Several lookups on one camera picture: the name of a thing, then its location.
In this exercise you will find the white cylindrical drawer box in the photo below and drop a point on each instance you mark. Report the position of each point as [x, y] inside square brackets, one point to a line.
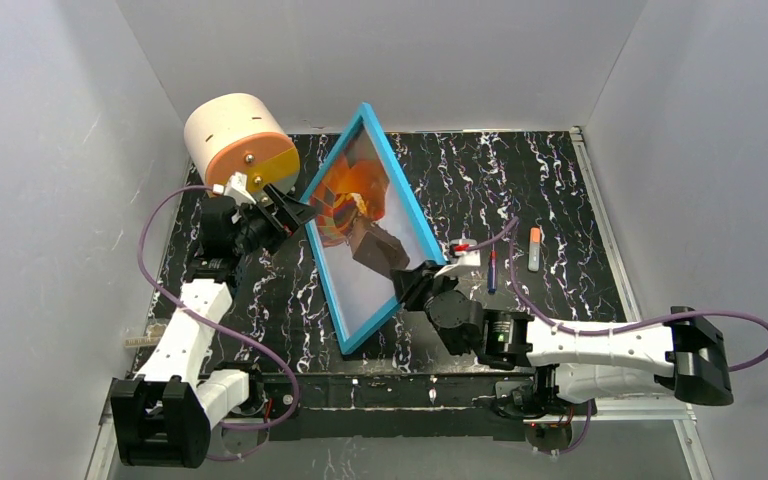
[236, 133]

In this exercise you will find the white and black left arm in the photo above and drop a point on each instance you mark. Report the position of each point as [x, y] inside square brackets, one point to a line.
[164, 414]

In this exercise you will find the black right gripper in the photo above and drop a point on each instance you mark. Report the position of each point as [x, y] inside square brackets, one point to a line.
[414, 283]

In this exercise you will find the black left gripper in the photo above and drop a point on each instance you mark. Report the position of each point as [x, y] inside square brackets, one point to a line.
[275, 214]

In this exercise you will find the hot air balloon photo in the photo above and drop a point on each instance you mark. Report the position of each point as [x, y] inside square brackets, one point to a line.
[365, 231]

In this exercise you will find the small clear plastic piece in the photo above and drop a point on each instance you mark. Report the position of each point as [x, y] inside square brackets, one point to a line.
[150, 338]

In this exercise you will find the black front mounting rail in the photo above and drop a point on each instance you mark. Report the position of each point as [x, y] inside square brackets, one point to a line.
[496, 405]

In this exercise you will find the blue red screwdriver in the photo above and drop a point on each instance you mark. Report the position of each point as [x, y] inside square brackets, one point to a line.
[492, 282]

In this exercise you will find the white orange-capped marker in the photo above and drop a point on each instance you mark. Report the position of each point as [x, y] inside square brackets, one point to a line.
[534, 249]

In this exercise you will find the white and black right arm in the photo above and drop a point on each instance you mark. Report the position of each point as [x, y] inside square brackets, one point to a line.
[574, 362]

